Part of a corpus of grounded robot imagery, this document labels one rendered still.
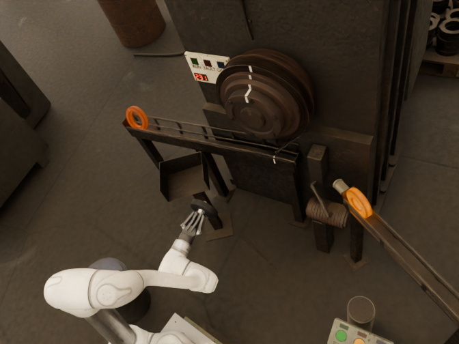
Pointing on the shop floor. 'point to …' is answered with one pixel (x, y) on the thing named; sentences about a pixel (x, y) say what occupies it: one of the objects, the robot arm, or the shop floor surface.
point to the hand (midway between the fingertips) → (203, 207)
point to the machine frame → (360, 26)
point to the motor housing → (315, 213)
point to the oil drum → (134, 20)
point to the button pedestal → (352, 334)
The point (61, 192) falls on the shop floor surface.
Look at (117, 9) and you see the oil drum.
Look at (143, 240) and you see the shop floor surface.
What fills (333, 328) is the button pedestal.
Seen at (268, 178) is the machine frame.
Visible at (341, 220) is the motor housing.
